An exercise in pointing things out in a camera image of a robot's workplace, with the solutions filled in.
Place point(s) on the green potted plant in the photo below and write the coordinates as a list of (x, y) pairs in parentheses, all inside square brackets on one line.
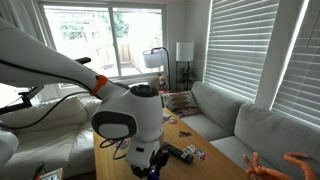
[(186, 76)]

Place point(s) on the white red cartoon sticker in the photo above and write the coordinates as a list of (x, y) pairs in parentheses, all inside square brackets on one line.
[(169, 119)]

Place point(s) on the wide white window blind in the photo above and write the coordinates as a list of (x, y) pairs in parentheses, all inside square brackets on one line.
[(240, 50)]

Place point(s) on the floor lamp cylindrical white shade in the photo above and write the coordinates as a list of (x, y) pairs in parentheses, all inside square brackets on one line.
[(185, 51)]

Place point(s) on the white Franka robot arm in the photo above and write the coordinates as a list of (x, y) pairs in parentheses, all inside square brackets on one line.
[(50, 66)]

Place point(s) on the red box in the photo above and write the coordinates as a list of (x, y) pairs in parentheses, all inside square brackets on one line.
[(163, 92)]

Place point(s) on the orange rubber tentacle toy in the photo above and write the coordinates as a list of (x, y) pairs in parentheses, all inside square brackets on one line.
[(263, 173)]

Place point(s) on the narrow white window blind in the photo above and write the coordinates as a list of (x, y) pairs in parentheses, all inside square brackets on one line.
[(303, 83)]

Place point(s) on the white green striped sticker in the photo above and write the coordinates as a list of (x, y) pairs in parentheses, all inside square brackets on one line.
[(190, 149)]

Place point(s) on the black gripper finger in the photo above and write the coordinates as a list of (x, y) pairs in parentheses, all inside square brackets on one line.
[(140, 171), (161, 169)]

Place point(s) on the orange brown patterned cushion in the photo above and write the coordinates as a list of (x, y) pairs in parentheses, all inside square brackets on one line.
[(181, 103)]

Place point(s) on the large red green sticker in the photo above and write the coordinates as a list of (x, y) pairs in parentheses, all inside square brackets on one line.
[(124, 144)]

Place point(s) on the black remote control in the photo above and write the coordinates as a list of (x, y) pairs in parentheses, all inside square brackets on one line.
[(180, 154)]

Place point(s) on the grey fabric sofa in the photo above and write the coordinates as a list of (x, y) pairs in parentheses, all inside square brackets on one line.
[(273, 133)]

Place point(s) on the small stuffed toy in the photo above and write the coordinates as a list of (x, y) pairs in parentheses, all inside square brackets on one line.
[(162, 81)]

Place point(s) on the small dark sticker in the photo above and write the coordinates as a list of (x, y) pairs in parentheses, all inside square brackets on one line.
[(184, 134)]

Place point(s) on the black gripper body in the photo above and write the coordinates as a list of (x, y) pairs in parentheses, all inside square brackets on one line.
[(160, 156)]

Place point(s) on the arc floor lamp white shade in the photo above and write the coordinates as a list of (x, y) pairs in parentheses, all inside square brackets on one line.
[(153, 58)]

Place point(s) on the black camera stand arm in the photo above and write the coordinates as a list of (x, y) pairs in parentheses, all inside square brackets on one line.
[(25, 96)]

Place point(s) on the white framed sliding window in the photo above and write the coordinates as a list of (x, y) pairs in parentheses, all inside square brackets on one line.
[(140, 33)]

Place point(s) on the red white character sticker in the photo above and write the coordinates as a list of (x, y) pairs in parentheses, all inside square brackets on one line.
[(200, 154)]

